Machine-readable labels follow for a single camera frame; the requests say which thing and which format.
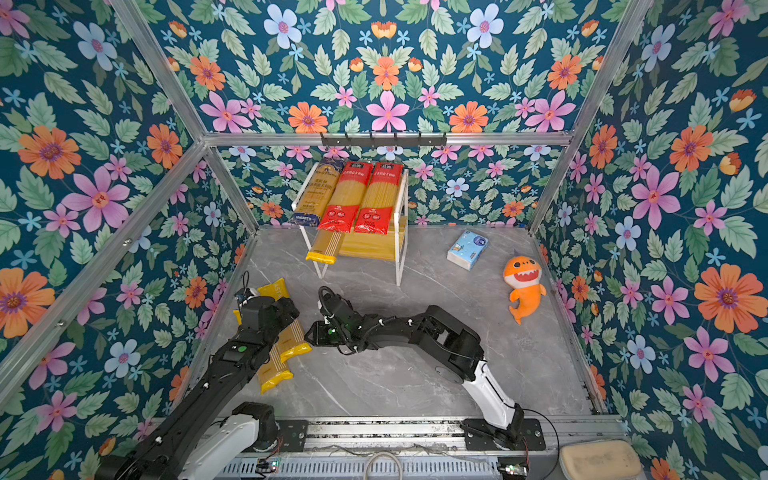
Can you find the yellow pasta bag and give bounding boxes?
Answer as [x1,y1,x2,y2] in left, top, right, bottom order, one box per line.
[306,229,345,265]
[257,278,312,363]
[257,343,294,394]

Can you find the red spaghetti bag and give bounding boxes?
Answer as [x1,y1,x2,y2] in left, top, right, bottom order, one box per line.
[319,162,373,233]
[354,162,403,235]

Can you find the blue gold spaghetti bag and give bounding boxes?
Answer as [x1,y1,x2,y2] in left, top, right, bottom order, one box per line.
[293,159,345,227]

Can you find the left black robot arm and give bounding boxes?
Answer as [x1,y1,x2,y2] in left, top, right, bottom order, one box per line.
[95,296,299,479]

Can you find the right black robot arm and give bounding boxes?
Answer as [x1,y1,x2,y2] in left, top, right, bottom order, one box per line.
[305,292,524,448]

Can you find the blue tissue pack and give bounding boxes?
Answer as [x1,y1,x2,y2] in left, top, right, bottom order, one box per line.
[447,230,489,271]

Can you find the orange shark plush toy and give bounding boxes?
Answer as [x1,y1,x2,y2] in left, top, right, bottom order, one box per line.
[503,256,547,324]

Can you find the beige cushion pad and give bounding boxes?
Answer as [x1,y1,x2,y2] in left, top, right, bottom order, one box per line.
[559,440,644,480]

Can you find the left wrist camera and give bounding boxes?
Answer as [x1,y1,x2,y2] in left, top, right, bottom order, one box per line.
[235,287,258,304]

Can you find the white cable loop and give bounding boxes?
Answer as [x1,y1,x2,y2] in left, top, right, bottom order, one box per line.
[363,451,404,480]

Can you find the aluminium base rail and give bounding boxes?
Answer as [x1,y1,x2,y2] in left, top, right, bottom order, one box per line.
[266,412,626,455]

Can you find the black hook rail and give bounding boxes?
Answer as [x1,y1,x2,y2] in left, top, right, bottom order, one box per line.
[320,133,448,148]

